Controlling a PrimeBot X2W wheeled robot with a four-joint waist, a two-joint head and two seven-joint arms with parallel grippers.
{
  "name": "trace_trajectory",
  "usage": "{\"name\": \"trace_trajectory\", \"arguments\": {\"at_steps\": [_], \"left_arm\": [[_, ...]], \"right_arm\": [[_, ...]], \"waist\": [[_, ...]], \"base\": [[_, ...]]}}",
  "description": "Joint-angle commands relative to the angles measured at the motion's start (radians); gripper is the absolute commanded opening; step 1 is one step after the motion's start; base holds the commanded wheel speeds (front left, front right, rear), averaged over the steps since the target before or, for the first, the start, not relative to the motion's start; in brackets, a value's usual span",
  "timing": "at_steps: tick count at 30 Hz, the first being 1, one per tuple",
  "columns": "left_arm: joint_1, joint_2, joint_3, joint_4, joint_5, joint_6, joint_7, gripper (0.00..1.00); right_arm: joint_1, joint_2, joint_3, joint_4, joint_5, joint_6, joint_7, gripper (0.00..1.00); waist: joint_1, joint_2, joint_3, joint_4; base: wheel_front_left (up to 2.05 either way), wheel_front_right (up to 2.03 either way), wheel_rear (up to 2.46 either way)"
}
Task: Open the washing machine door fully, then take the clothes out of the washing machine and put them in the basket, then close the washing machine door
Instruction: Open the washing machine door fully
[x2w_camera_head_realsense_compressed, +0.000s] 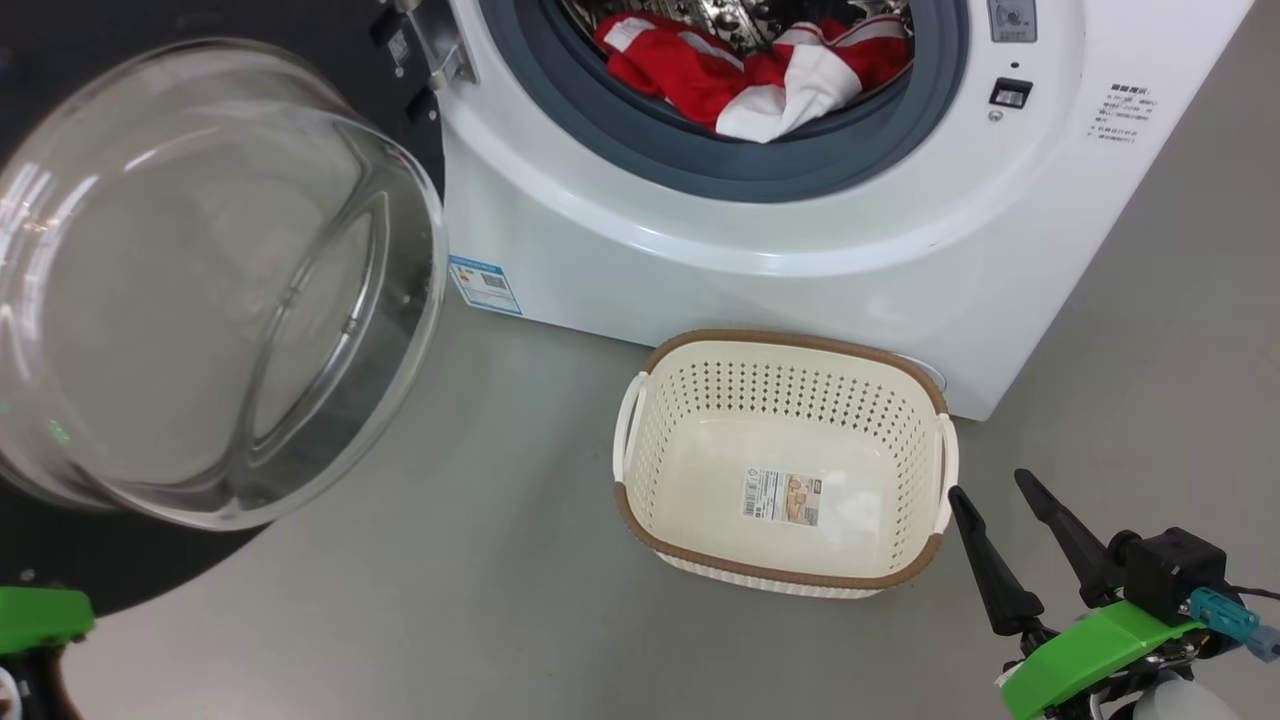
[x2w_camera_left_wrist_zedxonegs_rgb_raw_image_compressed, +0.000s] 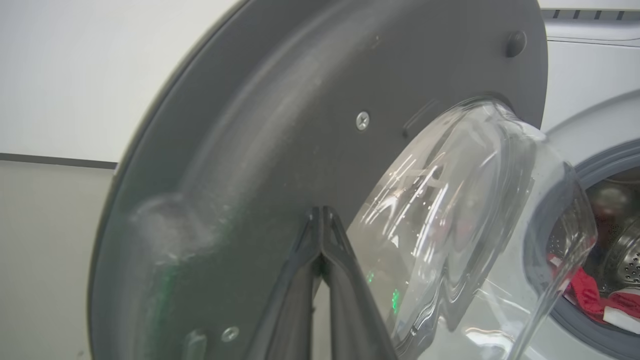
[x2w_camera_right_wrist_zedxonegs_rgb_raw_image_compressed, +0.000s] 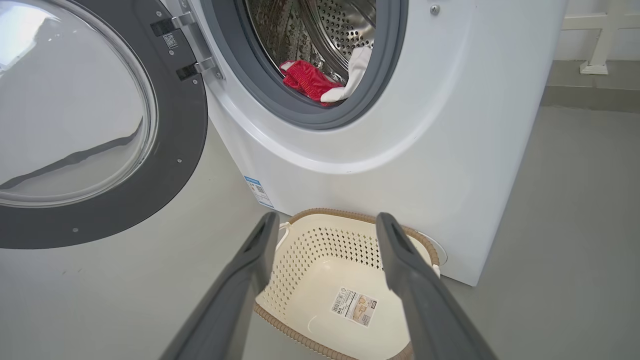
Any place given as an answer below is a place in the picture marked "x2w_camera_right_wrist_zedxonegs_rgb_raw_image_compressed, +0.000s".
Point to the white metal railing frame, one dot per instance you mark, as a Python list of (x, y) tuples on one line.
[(602, 35)]

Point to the white printed product label sticker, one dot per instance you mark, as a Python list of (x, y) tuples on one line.
[(354, 307)]

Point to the red and white garment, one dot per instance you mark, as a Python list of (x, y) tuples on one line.
[(357, 70)]

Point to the cream basket with brown rim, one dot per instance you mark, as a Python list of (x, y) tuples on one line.
[(325, 260)]

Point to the round black glass washer door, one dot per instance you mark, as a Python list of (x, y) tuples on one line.
[(170, 150)]

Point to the white front-load washing machine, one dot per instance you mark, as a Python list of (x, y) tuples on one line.
[(400, 150)]

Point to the perforated steel washing machine drum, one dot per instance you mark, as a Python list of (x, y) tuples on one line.
[(300, 30)]

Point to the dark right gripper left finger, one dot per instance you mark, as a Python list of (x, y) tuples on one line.
[(235, 300)]

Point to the blue energy label sticker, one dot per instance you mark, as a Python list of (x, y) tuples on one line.
[(259, 192)]

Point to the red garment with white stripes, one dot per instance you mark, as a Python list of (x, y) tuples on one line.
[(307, 80)]

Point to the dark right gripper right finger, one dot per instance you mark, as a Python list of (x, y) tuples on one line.
[(425, 310)]

